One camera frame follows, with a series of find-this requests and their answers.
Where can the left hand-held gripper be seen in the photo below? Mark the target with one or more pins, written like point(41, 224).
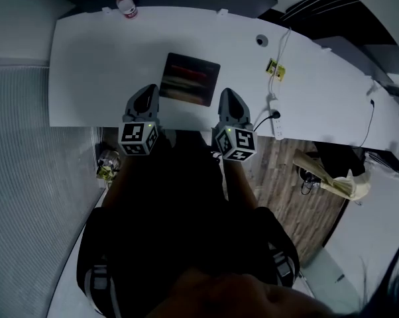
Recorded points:
point(136, 137)

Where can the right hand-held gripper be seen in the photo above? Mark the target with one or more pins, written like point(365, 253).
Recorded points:
point(239, 141)

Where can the person's right forearm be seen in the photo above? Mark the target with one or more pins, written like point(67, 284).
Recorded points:
point(241, 187)

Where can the person's left forearm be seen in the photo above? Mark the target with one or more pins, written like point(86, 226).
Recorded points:
point(120, 184)

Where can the white power strip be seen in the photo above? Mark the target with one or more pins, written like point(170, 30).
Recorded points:
point(278, 128)

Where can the yellow black tag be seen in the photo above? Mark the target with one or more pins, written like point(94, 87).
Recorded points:
point(271, 66)
point(279, 73)

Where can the clear water bottle red cap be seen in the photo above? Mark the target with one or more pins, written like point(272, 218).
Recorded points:
point(128, 7)

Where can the person's black clothing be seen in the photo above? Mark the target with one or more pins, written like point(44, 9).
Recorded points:
point(173, 227)

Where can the cream jacket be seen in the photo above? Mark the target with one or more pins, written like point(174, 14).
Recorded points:
point(338, 185)

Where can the white venetian blind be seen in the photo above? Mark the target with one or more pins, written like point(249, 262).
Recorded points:
point(37, 177)

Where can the black white bag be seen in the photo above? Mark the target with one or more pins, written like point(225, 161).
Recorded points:
point(391, 167)

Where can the person's head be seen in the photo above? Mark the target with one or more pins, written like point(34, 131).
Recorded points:
point(236, 296)

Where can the frosted glass panel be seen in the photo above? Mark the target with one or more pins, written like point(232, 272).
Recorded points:
point(325, 277)

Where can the white divider bracket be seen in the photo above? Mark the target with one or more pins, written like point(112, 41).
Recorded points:
point(107, 10)
point(222, 12)

